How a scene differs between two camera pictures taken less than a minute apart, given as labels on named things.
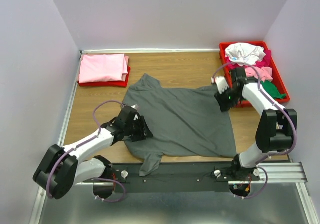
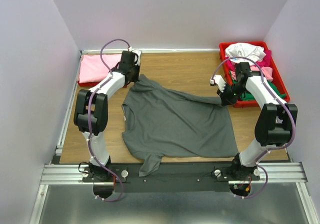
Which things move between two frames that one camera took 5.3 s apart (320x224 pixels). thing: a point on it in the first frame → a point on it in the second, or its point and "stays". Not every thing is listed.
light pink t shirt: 265,73 stays
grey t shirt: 185,121 stays
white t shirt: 243,54 stays
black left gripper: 144,131 → 136,78
